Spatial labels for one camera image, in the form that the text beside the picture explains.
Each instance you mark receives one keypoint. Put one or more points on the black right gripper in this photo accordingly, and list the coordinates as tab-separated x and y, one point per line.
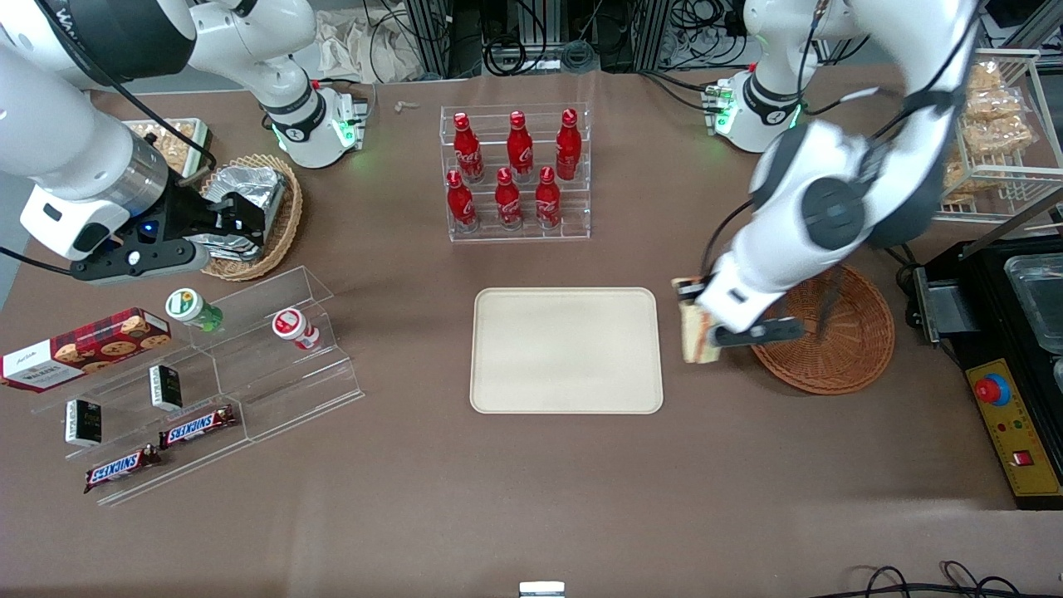
184	212

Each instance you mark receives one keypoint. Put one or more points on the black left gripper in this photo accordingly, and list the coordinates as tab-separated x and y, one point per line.
688	291

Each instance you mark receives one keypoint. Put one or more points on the triangular sandwich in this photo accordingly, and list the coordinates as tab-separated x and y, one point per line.
699	342

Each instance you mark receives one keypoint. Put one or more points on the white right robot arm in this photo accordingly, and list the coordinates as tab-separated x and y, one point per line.
75	141

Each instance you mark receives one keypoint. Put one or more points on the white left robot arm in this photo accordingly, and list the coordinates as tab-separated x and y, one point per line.
830	208

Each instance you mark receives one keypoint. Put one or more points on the light tan wicker basket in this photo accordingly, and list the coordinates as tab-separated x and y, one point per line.
286	220

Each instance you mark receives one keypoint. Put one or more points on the beige rectangular tray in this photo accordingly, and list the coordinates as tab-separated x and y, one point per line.
566	350

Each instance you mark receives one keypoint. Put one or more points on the brown round wicker basket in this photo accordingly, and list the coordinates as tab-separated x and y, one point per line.
855	353

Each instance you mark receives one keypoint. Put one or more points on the silver foil wrapped package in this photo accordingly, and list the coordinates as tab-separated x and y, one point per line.
253	183
224	247

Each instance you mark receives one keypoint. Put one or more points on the green capped small bottle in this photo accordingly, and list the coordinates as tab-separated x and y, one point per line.
189	307

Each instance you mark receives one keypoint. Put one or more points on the clear container of snacks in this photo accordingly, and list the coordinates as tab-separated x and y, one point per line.
166	137

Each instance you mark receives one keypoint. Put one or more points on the red capped small bottle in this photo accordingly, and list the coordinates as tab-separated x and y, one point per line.
293	326

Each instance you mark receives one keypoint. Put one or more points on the clear acrylic stepped shelf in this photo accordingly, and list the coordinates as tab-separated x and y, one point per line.
282	390

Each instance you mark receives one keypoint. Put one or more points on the red cola bottle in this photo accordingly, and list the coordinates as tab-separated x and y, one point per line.
568	145
507	202
547	199
460	203
520	148
467	149

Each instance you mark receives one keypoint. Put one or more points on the small black white box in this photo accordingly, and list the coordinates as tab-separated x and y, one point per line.
83	423
166	388

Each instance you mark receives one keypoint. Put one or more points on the clear acrylic bottle rack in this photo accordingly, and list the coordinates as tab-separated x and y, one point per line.
515	234

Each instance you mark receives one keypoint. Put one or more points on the small beige scrap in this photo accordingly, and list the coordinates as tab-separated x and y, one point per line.
407	106

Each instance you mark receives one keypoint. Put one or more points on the red tartan cookie box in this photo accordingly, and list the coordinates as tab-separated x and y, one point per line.
83	349

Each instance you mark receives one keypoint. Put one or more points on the Snickers chocolate bar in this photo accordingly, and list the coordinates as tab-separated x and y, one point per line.
198	427
122	468

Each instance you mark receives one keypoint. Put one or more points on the crumpled beige paper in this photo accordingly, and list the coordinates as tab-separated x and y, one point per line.
357	46

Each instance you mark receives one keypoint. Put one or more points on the black machine with grey panel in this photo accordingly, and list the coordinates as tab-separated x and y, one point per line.
947	320

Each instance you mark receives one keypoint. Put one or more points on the clear bag of fried snacks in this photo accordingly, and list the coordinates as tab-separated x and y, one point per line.
999	138
985	76
955	178
996	106

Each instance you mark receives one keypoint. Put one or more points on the clear glass container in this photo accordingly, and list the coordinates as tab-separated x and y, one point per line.
1038	291

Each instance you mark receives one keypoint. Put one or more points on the yellow emergency stop box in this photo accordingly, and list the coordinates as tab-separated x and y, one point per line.
1017	432

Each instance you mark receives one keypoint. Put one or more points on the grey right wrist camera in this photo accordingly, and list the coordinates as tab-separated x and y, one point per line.
124	264

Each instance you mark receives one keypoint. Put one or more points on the aluminium frame structure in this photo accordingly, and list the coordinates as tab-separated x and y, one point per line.
432	33

